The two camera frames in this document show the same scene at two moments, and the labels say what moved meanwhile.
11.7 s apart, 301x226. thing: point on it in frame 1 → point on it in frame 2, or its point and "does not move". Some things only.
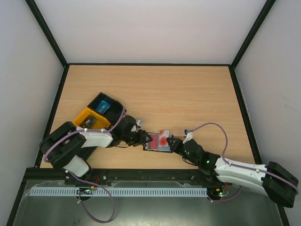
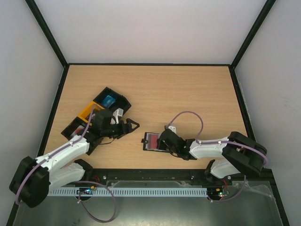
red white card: (154, 144) does not move
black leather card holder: (159, 143) does not move
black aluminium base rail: (202, 175) does not move
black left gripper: (141, 138) → (124, 130)
